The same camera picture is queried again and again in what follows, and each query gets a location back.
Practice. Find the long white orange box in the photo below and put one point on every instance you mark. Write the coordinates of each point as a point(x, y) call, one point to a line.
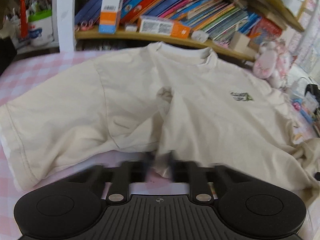
point(160, 26)

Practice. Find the row of colourful books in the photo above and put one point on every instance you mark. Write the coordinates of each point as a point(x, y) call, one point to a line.
point(190, 2)

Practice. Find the pack of pastel pens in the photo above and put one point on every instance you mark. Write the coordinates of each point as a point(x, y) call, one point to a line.
point(306, 115)

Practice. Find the red tassel ornament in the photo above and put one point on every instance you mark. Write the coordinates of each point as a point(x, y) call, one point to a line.
point(23, 17)

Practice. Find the small beige box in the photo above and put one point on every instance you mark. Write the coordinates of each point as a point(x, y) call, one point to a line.
point(250, 51)

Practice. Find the small cardboard box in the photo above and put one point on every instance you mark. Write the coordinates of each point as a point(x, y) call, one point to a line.
point(238, 41)

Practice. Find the white correction tape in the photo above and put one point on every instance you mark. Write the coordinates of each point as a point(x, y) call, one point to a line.
point(200, 36)

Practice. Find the pink hair clips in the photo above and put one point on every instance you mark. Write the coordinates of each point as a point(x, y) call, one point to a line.
point(223, 43)

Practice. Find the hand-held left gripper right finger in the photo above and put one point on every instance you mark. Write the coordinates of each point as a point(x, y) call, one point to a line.
point(175, 167)

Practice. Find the white framed wooden bookshelf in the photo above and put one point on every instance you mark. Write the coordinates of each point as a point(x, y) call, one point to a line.
point(117, 36)

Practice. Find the green white tub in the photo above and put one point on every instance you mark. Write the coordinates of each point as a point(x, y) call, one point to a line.
point(40, 30)

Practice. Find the small pink trinket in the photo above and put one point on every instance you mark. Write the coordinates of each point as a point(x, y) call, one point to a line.
point(83, 25)

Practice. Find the pink white plush bunny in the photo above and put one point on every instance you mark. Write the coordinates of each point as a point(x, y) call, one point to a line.
point(268, 60)

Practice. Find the pink toy hand blue cuff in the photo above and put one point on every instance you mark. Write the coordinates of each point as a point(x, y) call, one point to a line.
point(297, 105)

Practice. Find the tall white orange box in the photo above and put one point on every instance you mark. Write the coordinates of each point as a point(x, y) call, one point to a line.
point(110, 12)

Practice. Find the dark bulky object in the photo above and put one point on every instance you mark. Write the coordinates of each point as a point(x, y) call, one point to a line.
point(6, 55)

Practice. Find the small black object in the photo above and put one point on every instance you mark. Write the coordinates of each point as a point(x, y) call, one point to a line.
point(313, 88)

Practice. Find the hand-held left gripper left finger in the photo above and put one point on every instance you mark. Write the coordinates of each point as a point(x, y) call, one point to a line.
point(147, 166)

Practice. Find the alphabet wall poster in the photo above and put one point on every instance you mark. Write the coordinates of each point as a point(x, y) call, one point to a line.
point(311, 52)

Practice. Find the pink checked cartoon desk mat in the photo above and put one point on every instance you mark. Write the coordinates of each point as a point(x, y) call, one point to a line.
point(37, 67)

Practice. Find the cream t-shirt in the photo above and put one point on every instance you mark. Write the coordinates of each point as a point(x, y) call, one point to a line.
point(200, 120)

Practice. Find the small white box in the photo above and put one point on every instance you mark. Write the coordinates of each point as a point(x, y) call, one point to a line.
point(131, 27)

